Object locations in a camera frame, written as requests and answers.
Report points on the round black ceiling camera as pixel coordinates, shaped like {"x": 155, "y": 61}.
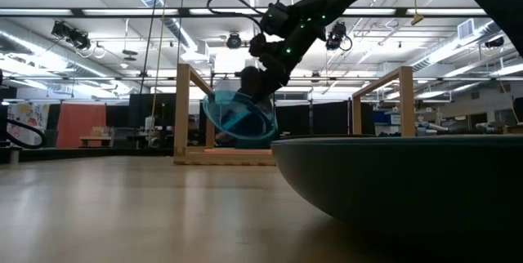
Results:
{"x": 233, "y": 41}

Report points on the colourful wall poster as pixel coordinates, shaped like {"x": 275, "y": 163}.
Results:
{"x": 28, "y": 114}

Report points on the grey cylindrical machine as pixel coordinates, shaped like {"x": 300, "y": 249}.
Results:
{"x": 429, "y": 128}

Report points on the black partition screen row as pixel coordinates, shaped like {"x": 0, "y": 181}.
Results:
{"x": 323, "y": 118}

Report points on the small wooden bench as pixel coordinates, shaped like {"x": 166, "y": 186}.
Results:
{"x": 96, "y": 138}

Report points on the light wooden shelf frame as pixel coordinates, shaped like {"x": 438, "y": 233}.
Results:
{"x": 181, "y": 108}

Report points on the white air vent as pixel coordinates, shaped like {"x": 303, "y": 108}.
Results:
{"x": 466, "y": 29}

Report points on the blue translucent plate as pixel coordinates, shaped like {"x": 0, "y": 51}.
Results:
{"x": 233, "y": 120}

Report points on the black hanging camera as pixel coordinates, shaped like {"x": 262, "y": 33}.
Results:
{"x": 339, "y": 38}

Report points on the silver ventilation duct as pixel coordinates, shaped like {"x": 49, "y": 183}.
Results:
{"x": 445, "y": 52}

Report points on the black overhead rail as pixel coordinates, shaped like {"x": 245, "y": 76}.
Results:
{"x": 122, "y": 9}

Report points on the black ceiling spotlight cluster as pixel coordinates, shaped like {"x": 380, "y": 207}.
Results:
{"x": 73, "y": 37}

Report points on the pink translucent plate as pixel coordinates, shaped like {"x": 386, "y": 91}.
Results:
{"x": 241, "y": 150}

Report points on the blue storage bin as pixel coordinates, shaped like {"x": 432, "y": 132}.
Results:
{"x": 386, "y": 118}

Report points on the dark green plate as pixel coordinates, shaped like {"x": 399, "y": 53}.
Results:
{"x": 408, "y": 189}

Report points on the orange fabric panel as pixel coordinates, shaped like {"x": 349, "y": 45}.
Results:
{"x": 77, "y": 124}

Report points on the black dome lamp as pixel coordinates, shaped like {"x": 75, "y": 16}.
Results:
{"x": 495, "y": 42}

